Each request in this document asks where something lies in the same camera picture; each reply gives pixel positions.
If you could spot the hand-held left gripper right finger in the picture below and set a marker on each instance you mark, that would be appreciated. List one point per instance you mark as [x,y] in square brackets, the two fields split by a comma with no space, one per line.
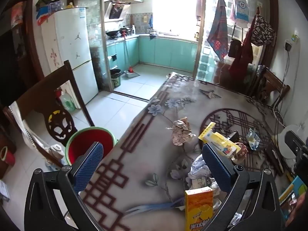
[216,168]

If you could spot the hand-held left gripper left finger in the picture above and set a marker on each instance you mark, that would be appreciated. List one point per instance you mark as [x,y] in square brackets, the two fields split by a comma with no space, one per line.
[89,164]

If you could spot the white written paper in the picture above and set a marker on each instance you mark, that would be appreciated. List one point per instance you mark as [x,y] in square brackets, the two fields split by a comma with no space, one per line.
[198,167]

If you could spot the red bucket with green rim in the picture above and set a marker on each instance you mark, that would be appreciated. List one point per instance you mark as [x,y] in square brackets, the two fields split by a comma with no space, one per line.
[96,136]

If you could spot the green trash bin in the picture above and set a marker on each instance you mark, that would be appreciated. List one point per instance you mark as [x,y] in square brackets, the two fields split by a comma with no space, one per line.
[116,79]

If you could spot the white round object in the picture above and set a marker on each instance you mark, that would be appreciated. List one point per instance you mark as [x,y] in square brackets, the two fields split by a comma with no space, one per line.
[286,146]

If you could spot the yellow cardboard box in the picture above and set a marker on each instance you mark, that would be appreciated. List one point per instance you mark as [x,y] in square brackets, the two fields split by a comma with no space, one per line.
[216,140]

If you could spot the red crumpled wrapper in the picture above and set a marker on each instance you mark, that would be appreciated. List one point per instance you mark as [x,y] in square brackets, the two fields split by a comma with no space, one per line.
[242,150]

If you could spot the small dark box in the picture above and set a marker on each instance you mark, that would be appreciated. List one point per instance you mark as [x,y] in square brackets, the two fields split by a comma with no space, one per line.
[234,136]

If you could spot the colourful blue-edged book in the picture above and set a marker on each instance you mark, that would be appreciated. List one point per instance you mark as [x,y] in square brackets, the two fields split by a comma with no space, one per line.
[292,190]

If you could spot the orange snack box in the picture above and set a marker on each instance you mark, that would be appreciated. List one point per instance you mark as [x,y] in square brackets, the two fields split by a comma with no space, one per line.
[198,209]

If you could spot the clear blue plastic wrapper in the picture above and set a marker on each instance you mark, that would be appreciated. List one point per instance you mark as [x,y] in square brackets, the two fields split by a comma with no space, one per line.
[253,139]

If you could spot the crumpled brown paper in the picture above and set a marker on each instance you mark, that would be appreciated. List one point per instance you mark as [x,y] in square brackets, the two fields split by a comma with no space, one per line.
[180,132]

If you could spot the green plastic bottle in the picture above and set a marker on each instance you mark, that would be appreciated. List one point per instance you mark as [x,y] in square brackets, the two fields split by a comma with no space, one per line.
[67,102]

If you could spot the brown wooden chair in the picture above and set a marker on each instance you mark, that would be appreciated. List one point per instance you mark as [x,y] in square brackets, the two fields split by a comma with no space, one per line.
[272,81]

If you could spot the white spiral calendar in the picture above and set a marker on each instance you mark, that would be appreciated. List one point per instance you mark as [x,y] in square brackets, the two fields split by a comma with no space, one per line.
[24,125]

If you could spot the red cylinder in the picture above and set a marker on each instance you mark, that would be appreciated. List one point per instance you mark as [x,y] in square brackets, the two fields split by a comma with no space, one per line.
[6,155]

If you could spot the dark carved wooden chair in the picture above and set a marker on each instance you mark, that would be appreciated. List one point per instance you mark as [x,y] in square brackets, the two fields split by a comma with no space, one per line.
[36,96]

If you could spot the grey dustpan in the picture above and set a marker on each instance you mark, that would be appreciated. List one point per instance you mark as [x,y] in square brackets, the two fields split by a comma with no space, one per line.
[131,75]

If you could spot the red mop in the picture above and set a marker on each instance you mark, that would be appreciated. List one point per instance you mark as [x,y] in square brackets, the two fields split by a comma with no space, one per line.
[131,70]

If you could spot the dark red hanging garment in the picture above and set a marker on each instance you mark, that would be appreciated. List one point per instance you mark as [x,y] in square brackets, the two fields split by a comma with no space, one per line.
[240,57]

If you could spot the black hanging bag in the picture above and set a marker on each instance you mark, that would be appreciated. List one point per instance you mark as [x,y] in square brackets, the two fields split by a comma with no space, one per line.
[234,48]

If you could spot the white refrigerator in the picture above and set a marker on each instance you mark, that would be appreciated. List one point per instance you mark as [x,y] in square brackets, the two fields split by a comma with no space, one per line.
[72,41]

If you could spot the black white patterned bag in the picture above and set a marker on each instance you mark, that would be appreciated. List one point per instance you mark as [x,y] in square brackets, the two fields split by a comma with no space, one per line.
[262,31]

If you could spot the teal kitchen cabinets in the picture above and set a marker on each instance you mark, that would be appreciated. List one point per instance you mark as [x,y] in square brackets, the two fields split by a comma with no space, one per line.
[168,50]

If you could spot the black wok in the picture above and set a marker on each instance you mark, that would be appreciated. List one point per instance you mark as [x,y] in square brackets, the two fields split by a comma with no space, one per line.
[112,33]

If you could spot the blue red hanging cloth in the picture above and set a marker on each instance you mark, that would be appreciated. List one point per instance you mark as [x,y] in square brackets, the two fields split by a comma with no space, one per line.
[217,33]

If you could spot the kitchen range hood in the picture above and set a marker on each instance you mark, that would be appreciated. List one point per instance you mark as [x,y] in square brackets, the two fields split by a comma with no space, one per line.
[116,10]

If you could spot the blue orange plastic bag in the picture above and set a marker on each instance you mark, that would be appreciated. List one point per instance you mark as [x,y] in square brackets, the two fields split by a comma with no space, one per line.
[44,13]

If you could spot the red door hanging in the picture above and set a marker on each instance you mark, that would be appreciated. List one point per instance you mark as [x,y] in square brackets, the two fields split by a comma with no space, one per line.
[16,14]

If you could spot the black wall charger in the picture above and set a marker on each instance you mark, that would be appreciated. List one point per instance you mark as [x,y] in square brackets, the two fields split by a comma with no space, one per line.
[288,46]

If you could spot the blue white wall poster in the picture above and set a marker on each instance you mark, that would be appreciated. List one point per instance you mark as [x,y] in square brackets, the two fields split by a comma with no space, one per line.
[241,7]

